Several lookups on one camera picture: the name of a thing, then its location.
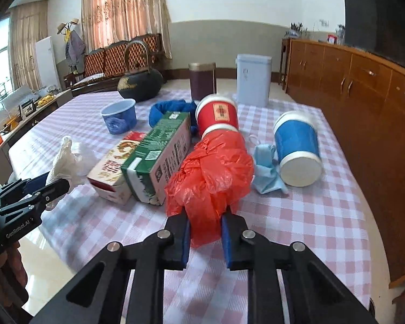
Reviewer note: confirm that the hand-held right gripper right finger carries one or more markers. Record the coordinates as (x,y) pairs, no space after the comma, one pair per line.
(226,243)

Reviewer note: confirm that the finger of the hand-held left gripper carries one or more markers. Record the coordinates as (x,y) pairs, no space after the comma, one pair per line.
(35,184)
(50,194)

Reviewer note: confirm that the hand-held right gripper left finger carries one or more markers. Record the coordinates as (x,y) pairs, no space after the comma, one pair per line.
(185,243)

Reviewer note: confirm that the white plastic bag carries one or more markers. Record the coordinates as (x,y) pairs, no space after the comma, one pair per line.
(65,162)

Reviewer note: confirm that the red plastic bag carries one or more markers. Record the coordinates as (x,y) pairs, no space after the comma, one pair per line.
(209,182)

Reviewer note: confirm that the blue face mask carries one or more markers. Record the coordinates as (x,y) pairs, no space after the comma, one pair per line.
(266,179)

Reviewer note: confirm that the blue paper cup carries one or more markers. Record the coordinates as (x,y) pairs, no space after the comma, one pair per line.
(297,141)

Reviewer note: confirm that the blue towel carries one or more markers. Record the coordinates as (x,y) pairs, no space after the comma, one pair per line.
(165,108)

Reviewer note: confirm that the wooden side counter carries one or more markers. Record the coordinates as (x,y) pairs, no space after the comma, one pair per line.
(6,141)

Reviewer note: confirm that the beige and red carton box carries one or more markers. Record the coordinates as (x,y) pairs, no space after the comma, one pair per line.
(109,172)

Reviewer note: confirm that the pink checked tablecloth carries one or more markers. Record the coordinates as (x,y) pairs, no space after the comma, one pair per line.
(307,226)

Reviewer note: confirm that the green carton box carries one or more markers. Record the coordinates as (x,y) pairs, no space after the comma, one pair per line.
(158,145)

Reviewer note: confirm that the blue patterned cup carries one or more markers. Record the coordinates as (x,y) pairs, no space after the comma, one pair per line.
(121,114)

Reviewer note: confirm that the white refrigerator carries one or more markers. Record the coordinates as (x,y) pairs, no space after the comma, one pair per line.
(47,60)

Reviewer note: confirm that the red paper cup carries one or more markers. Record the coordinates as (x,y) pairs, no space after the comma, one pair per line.
(217,113)

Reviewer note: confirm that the black iron teapot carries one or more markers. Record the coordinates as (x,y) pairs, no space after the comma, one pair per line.
(138,84)

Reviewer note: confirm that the grey jacket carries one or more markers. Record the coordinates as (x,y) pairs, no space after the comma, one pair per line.
(75,47)

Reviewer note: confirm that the narrow beige curtain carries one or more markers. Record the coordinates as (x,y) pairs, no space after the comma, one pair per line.
(27,40)

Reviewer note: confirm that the wooden quilted sofa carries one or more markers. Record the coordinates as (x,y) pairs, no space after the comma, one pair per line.
(111,60)

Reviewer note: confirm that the straw hat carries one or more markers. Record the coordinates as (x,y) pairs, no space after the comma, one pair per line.
(67,25)

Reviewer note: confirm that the maroon canister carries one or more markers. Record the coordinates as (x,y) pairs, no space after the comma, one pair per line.
(202,81)

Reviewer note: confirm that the light blue tin canister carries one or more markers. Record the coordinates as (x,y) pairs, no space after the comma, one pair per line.
(253,81)

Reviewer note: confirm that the wooden sideboard cabinet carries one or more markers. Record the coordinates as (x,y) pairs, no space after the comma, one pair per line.
(357,108)

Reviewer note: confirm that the small wooden stand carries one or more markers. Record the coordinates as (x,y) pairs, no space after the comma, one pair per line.
(283,60)

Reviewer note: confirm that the wide patterned beige curtain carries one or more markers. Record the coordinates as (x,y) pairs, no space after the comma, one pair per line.
(121,6)

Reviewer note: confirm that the potted plant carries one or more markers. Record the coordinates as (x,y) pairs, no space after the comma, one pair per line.
(295,30)

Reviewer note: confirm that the small red box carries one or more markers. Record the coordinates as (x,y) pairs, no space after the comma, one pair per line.
(331,38)

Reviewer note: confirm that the black television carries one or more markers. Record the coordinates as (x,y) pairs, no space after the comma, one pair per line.
(381,20)

